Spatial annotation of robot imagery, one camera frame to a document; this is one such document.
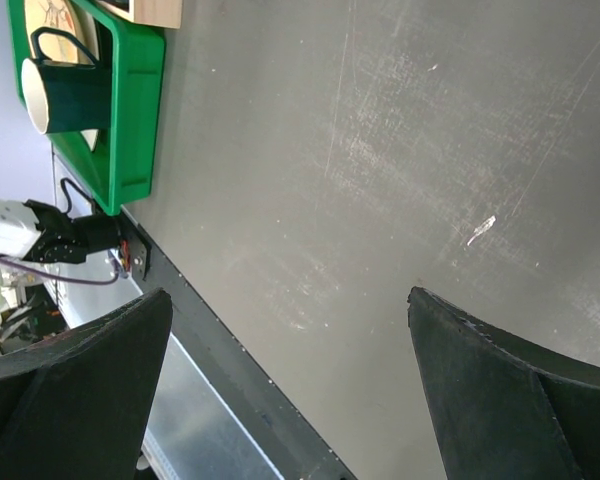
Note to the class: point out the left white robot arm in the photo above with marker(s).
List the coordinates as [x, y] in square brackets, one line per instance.
[38, 232]

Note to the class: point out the dark green cup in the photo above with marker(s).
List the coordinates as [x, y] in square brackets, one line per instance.
[70, 95]

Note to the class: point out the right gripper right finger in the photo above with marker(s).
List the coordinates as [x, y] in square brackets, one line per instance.
[503, 407]

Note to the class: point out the green plastic tray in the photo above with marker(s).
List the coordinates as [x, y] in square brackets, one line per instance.
[119, 169]

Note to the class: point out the grey slotted cable duct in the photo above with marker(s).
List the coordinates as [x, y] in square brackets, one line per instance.
[157, 459]

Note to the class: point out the wooden compartment box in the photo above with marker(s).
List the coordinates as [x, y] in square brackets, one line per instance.
[157, 13]

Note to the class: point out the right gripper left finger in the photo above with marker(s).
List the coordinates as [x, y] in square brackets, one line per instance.
[76, 406]

